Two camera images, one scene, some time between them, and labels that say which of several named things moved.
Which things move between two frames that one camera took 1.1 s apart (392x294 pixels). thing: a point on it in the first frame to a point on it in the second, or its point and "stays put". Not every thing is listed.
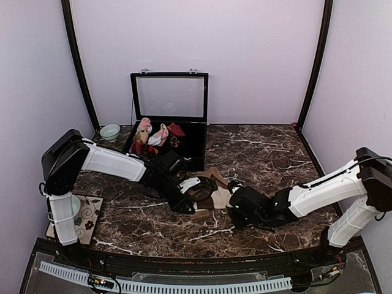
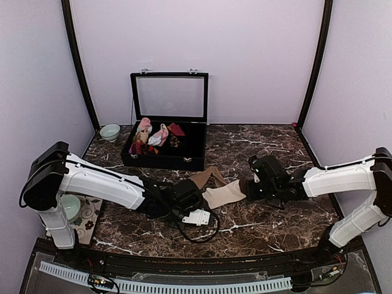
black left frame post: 67,19 stays put
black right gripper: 238,223 to 252,195
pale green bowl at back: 110,131 stays put
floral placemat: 85,222 stays put
